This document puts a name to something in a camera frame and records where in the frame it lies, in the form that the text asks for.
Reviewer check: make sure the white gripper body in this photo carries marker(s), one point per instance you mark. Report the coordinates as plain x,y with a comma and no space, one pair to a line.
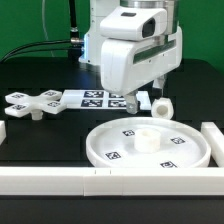
127,65

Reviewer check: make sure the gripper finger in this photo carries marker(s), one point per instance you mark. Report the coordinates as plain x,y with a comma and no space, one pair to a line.
158,85
131,103

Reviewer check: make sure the white round table top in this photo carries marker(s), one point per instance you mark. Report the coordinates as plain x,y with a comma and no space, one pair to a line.
145,142

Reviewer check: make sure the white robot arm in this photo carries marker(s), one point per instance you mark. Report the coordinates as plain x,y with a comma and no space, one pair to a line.
100,9

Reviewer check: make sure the white marker tag sheet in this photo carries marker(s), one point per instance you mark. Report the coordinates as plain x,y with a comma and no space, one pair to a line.
92,99

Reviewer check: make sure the white right fence bar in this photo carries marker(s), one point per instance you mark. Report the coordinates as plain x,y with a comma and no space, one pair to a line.
215,139

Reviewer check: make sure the white fence bar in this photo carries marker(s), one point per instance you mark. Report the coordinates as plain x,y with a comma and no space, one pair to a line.
215,139
2,132
59,181

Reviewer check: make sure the white cross-shaped table base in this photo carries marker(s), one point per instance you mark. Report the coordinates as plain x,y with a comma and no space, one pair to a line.
22,104

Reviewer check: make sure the white left fence bar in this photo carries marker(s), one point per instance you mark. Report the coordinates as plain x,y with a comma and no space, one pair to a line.
2,132

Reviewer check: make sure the white front fence bar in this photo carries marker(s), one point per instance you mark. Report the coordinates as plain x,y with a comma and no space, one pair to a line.
59,181

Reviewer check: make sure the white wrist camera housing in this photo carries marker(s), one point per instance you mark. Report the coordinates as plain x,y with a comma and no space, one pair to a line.
135,24

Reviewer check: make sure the black vertical cable connector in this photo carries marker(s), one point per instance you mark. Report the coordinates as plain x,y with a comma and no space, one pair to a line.
74,32

